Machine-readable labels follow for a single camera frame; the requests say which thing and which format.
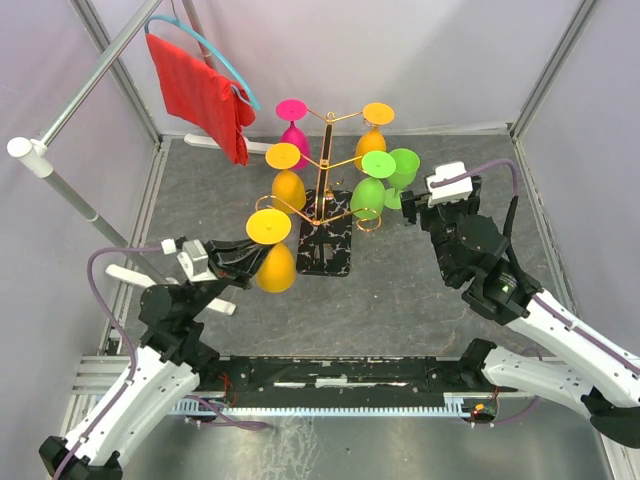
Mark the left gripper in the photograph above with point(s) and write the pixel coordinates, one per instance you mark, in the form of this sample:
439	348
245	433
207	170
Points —
236	260

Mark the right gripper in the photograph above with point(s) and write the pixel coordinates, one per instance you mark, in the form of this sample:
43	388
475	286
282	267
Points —
412	204

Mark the orange wine glass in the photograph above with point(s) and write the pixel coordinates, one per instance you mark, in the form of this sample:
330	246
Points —
270	227
375	114
288	191

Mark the green wine glass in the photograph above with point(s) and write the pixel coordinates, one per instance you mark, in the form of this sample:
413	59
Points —
368	197
407	164

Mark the green wine glass front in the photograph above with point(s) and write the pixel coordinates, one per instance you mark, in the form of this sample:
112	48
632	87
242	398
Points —
368	197

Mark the orange wine glass front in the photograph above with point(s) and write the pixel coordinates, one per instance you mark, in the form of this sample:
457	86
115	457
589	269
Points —
375	114

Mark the pink wine glass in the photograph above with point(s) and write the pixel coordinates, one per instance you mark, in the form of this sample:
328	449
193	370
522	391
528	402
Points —
293	110

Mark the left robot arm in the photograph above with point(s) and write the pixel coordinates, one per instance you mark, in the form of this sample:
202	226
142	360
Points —
169	363

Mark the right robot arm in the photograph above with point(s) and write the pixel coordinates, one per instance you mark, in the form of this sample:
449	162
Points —
476	256

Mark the red cloth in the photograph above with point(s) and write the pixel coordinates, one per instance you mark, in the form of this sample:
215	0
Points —
196	93

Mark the white clothes stand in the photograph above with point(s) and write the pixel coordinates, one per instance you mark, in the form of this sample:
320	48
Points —
102	152

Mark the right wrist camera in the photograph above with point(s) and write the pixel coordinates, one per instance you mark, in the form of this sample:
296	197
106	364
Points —
443	189

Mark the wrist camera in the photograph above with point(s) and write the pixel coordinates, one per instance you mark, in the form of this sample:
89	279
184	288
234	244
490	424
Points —
191	256
443	189

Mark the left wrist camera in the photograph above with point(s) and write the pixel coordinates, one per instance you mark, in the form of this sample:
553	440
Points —
191	256

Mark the gold wire glass rack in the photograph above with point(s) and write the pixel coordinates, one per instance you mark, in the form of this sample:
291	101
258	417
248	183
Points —
327	218

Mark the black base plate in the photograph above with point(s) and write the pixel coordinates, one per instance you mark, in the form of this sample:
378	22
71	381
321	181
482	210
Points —
239	374

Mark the white slotted cable duct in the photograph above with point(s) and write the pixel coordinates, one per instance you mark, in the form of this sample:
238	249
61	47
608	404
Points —
381	400

